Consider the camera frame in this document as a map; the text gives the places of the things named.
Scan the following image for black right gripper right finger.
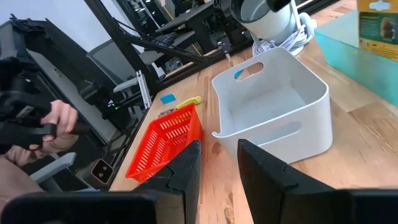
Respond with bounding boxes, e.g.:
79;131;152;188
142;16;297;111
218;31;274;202
237;138;398;224

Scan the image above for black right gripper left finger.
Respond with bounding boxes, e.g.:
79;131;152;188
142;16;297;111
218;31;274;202
0;139;203;224

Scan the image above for green-handled pliers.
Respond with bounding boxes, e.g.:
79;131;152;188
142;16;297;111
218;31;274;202
157;95;202;118

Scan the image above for yellow green crayon box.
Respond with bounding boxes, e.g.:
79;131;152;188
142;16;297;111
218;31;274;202
356;0;398;63

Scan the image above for red slotted plastic basket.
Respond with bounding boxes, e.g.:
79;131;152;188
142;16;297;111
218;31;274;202
125;103;203;184

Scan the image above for grey plastic bin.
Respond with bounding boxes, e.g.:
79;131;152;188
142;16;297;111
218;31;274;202
211;47;333;165

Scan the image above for grey office chair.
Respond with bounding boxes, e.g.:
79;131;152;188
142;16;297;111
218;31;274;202
86;39;140;94
29;151;94;194

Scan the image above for person's hand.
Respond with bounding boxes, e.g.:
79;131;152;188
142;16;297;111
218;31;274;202
29;99;79;151

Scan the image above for green translucent plastic bin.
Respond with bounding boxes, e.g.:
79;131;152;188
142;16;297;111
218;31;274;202
314;9;398;106

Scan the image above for person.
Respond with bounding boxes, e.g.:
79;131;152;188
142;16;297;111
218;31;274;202
0;133;81;215

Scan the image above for white cylindrical desk lamp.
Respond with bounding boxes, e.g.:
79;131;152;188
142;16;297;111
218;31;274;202
230;0;301;44

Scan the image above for small black table-level camera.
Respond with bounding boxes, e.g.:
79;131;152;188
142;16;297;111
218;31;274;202
90;158;114;185

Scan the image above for silver metal bracket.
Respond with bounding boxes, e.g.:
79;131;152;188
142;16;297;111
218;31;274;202
136;70;152;110

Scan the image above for white coiled lamp cable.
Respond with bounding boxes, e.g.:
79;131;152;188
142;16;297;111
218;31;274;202
251;12;318;57

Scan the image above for black aluminium table frame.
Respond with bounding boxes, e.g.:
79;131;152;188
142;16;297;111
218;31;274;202
83;0;340;94

